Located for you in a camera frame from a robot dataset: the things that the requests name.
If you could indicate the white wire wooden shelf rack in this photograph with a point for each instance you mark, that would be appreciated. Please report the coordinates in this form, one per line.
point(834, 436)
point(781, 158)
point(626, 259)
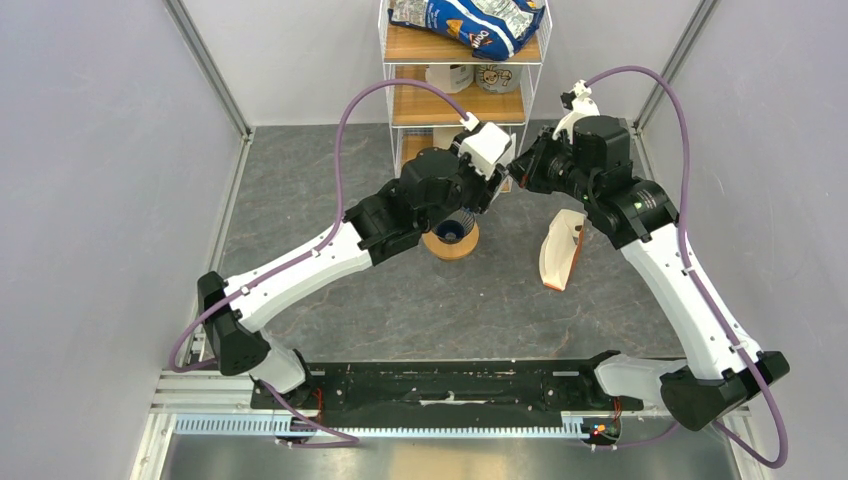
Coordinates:
point(414, 113)

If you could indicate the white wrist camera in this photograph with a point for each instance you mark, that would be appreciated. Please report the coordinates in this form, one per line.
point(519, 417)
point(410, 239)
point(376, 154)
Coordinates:
point(578, 104)
point(485, 142)

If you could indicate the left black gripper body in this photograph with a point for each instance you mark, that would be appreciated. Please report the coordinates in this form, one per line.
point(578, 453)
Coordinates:
point(477, 191)

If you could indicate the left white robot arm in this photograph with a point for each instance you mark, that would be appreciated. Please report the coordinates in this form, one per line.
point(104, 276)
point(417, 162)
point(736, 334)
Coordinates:
point(431, 187)

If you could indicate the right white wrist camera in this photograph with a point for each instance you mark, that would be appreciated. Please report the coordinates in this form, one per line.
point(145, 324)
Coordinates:
point(578, 104)

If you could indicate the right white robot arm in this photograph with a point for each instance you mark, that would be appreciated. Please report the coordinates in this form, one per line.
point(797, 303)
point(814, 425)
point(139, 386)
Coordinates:
point(593, 165)

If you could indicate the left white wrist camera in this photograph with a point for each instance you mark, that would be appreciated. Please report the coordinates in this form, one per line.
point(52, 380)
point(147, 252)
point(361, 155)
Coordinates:
point(485, 142)

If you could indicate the white coffee filter stack holder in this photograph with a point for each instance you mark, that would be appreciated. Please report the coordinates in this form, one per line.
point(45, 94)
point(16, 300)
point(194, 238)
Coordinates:
point(561, 247)

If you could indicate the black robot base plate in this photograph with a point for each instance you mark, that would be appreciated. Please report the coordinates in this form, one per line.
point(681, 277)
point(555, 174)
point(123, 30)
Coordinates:
point(454, 394)

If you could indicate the white plastic jug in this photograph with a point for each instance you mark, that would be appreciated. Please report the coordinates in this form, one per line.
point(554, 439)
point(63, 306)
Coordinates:
point(450, 78)

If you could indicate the white paper coffee filter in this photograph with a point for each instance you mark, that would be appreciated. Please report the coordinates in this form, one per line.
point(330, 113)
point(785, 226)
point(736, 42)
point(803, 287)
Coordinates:
point(509, 153)

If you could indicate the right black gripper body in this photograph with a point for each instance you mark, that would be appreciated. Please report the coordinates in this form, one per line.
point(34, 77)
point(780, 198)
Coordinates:
point(551, 167)

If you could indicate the blue ribbed coffee dripper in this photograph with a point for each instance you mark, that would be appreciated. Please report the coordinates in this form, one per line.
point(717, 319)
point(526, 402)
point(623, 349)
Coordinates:
point(455, 227)

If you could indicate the round wooden dripper stand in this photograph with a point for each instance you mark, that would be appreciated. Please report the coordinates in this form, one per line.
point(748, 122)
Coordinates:
point(455, 251)

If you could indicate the white small bottle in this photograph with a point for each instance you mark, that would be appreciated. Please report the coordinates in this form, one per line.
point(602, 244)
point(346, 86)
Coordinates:
point(442, 137)

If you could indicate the blue chips bag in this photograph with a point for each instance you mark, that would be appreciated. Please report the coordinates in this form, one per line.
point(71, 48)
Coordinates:
point(494, 30)

